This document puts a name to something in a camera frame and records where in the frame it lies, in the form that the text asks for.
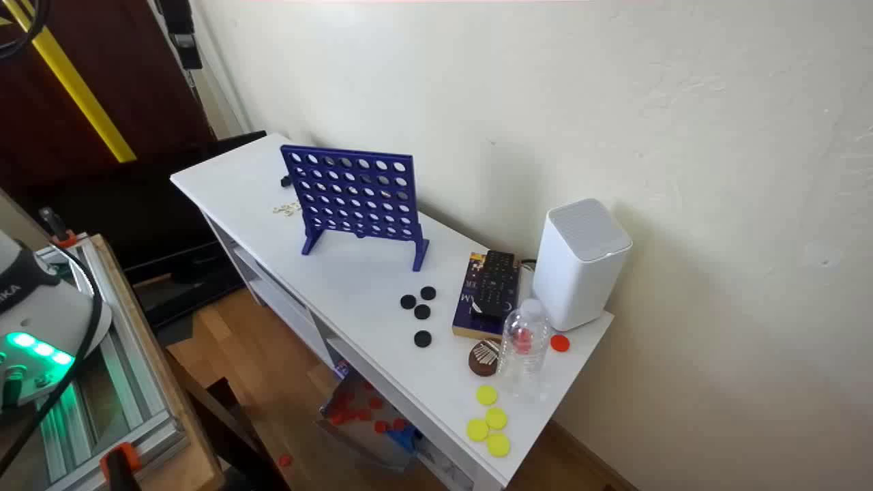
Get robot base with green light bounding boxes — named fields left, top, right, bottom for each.
left=0, top=228, right=118, bottom=411

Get blue connect four rack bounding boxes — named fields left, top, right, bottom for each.
left=279, top=140, right=430, bottom=274

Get black remote control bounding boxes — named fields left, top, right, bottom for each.
left=471, top=248, right=522, bottom=322

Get white shelf table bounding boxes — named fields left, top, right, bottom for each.
left=166, top=130, right=616, bottom=491

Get brown round lid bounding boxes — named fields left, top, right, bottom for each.
left=466, top=337, right=505, bottom=379

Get white rectangular container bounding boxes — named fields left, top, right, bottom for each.
left=530, top=195, right=635, bottom=333

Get box of game pieces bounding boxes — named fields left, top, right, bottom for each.
left=317, top=363, right=426, bottom=475

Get black low furniture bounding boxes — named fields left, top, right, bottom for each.
left=17, top=130, right=268, bottom=336

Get dark brown door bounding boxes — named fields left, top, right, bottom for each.
left=0, top=0, right=221, bottom=192

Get orange clamp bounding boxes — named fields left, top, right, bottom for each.
left=97, top=442, right=144, bottom=491

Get yellow diagonal bar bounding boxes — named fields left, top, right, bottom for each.
left=2, top=0, right=138, bottom=165

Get aluminium frame table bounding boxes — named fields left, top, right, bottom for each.
left=0, top=232, right=200, bottom=491

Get black base cable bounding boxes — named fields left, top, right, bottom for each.
left=0, top=241, right=110, bottom=475

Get red handled clamp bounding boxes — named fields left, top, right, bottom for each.
left=36, top=205, right=85, bottom=250

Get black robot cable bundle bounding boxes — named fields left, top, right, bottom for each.
left=0, top=0, right=54, bottom=61

